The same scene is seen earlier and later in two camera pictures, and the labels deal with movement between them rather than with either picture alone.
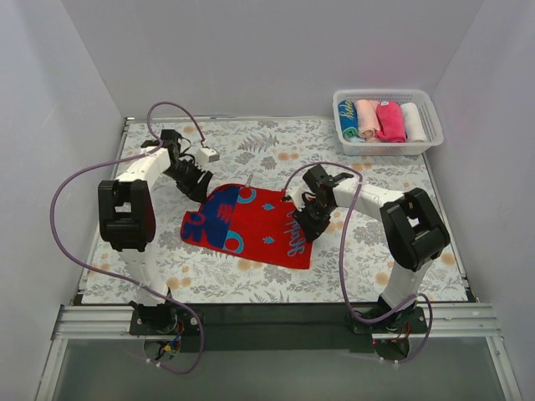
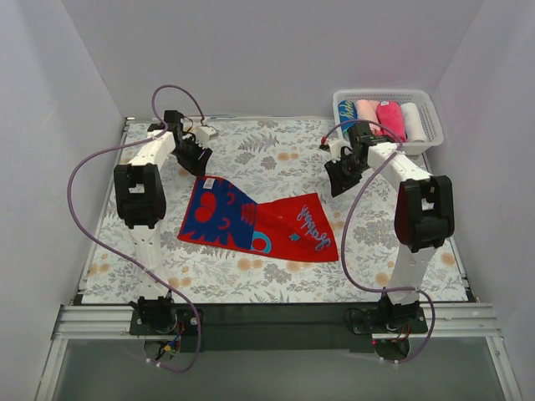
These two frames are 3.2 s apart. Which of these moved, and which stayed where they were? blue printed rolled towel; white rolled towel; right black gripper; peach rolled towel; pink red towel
Moved: right black gripper
Stayed: peach rolled towel; white rolled towel; blue printed rolled towel; pink red towel
